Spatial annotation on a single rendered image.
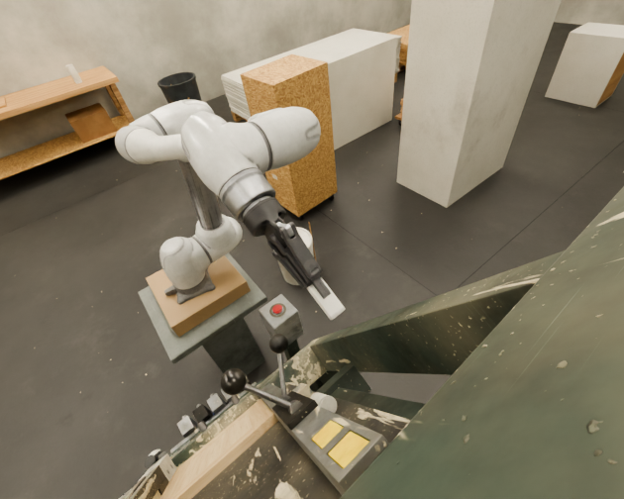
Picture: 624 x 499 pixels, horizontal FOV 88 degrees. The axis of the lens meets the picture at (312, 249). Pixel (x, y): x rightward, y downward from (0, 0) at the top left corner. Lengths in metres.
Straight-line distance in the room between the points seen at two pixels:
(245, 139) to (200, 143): 0.08
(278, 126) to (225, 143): 0.12
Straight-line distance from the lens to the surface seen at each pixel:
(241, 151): 0.61
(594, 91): 5.38
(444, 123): 2.92
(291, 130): 0.68
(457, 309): 0.46
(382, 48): 4.26
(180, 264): 1.50
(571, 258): 0.20
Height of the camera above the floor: 2.02
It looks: 46 degrees down
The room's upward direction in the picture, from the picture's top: 10 degrees counter-clockwise
